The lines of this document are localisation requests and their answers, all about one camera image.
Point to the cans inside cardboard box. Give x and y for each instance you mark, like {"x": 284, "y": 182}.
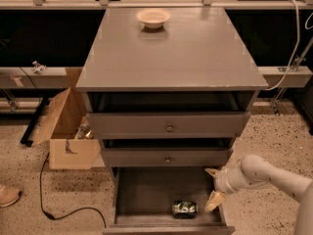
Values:
{"x": 84, "y": 131}

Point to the grey drawer cabinet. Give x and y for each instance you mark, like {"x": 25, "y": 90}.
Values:
{"x": 197, "y": 50}

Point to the grey drawer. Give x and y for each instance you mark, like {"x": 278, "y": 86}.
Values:
{"x": 144, "y": 115}
{"x": 144, "y": 197}
{"x": 166, "y": 152}

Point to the grey top drawer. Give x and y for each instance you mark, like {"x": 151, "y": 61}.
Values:
{"x": 144, "y": 115}

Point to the crushed green can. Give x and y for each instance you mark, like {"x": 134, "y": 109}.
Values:
{"x": 184, "y": 209}

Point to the grey middle drawer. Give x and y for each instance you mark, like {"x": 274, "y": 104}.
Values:
{"x": 166, "y": 152}

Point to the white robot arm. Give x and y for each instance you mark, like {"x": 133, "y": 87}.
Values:
{"x": 255, "y": 172}

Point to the tan shoe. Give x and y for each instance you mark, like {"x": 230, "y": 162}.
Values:
{"x": 9, "y": 195}

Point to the small crumpled silver object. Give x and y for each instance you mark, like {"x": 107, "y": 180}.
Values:
{"x": 38, "y": 68}

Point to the grey bottom drawer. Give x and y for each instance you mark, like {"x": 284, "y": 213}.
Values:
{"x": 144, "y": 197}

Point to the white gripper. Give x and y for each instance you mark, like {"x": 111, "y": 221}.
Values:
{"x": 222, "y": 180}

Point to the white bowl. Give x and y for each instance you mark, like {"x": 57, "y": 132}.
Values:
{"x": 153, "y": 18}

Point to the open cardboard box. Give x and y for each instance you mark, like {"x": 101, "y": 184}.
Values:
{"x": 59, "y": 127}

